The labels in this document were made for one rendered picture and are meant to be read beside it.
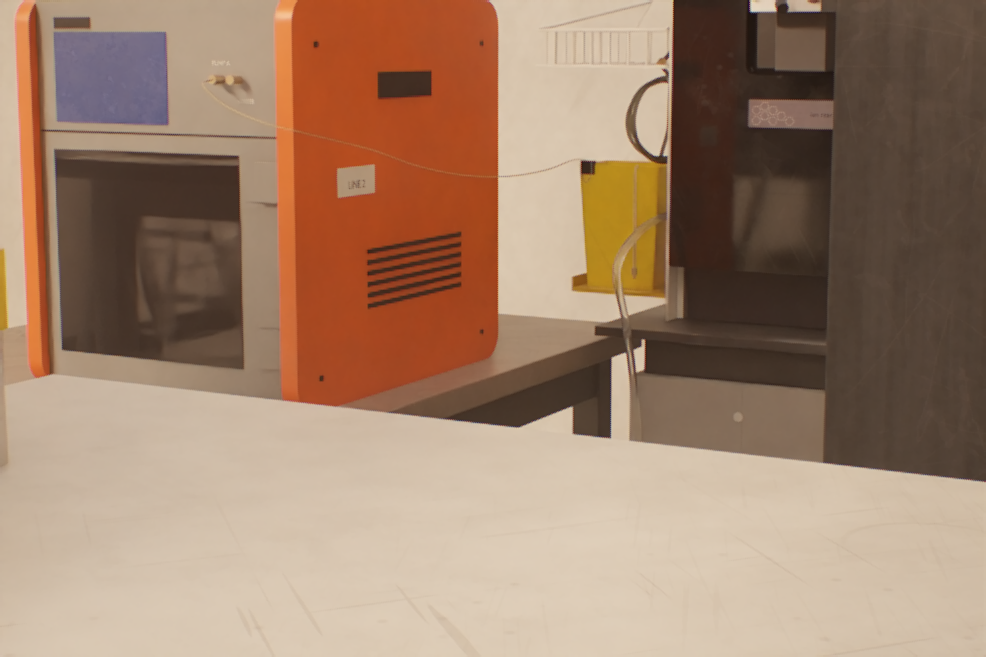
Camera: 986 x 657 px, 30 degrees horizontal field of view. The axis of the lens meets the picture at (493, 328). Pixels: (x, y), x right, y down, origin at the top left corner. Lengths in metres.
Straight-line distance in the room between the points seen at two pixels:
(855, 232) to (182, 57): 0.88
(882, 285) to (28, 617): 0.74
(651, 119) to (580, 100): 0.16
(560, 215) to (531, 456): 2.79
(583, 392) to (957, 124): 1.24
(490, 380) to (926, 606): 1.45
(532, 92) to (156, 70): 1.79
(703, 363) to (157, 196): 0.71
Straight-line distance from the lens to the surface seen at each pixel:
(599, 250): 2.35
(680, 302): 2.31
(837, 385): 1.26
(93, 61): 1.98
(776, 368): 2.19
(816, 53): 2.13
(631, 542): 0.70
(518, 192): 3.66
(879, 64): 1.22
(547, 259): 3.64
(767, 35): 2.23
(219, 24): 1.87
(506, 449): 0.85
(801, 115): 2.20
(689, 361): 2.23
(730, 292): 2.28
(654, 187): 2.30
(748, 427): 2.19
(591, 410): 2.41
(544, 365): 2.18
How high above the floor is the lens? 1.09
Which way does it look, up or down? 9 degrees down
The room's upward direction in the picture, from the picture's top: straight up
